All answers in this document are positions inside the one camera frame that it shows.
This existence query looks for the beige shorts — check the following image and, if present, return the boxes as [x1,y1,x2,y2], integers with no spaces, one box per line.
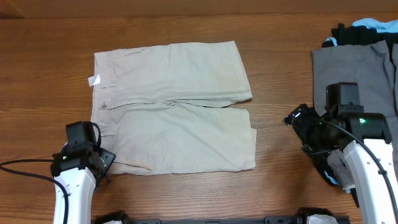
[91,41,257,175]

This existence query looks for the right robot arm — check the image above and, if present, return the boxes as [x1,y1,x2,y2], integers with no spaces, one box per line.
[283,82,397,223]

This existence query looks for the light blue garment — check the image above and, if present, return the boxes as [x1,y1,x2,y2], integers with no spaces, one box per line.
[323,17,398,194]

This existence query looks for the grey shorts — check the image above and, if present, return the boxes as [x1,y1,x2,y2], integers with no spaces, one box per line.
[311,39,398,190]

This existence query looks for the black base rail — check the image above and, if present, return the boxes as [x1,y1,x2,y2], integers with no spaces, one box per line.
[91,208,351,224]

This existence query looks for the black garment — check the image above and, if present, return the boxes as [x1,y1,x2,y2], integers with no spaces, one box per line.
[307,22,398,208]

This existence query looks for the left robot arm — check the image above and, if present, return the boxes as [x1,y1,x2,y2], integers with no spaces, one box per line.
[50,121,116,223]

